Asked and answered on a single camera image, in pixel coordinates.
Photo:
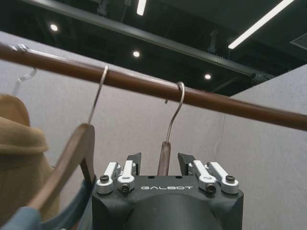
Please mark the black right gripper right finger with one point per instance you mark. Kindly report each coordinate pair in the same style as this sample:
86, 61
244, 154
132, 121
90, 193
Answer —
211, 173

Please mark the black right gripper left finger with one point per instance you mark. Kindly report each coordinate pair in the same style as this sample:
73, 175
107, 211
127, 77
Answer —
120, 173

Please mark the dark wooden hanger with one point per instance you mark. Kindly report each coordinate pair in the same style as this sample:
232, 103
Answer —
168, 143

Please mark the brown wooden hanger, metal hook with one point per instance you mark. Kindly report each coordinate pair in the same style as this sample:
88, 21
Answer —
69, 153

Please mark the blue-grey garment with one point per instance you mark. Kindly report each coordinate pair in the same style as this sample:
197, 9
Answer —
55, 210

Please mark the tan garment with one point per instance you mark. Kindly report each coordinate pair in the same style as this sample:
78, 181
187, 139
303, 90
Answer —
19, 155

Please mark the silver metal hanger hook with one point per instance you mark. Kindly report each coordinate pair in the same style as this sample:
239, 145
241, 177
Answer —
24, 77

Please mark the round ceiling spotlight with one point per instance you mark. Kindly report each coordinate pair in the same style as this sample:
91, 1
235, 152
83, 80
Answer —
207, 76
54, 27
136, 54

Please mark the black ceiling beam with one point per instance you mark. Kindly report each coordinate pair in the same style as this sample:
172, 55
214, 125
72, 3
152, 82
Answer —
144, 33

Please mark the long linear ceiling light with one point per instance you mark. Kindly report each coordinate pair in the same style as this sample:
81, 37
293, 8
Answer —
259, 24

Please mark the short linear ceiling light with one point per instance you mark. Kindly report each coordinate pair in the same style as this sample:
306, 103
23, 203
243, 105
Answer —
141, 7

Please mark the brown wooden clothes rail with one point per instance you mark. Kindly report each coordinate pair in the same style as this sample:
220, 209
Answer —
153, 87

